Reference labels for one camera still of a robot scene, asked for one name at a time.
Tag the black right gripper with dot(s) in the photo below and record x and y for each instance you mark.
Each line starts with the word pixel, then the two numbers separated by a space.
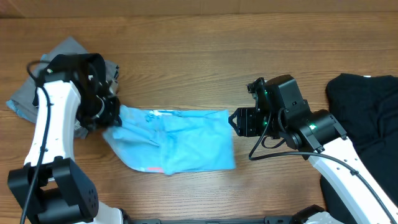
pixel 247 121

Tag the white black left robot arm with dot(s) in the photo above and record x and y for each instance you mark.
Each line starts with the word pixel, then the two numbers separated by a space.
pixel 50 187

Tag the light blue printed t-shirt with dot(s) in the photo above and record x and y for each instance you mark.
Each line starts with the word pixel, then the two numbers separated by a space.
pixel 173 141

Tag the black crumpled garment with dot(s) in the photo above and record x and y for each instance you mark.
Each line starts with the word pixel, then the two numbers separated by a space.
pixel 366 107

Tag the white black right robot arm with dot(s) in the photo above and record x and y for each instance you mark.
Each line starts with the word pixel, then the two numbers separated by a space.
pixel 281 113

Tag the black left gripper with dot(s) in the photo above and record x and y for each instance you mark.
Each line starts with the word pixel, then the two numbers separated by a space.
pixel 112 119

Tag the black folded garment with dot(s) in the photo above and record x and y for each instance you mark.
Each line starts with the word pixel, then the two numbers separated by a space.
pixel 85 71

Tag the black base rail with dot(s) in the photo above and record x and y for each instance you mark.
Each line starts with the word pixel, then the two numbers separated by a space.
pixel 284 219

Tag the grey folded garment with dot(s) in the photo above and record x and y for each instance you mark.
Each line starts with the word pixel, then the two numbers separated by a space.
pixel 71 47

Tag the light blue folded garment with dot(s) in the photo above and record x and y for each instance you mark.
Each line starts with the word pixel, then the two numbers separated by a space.
pixel 21 101

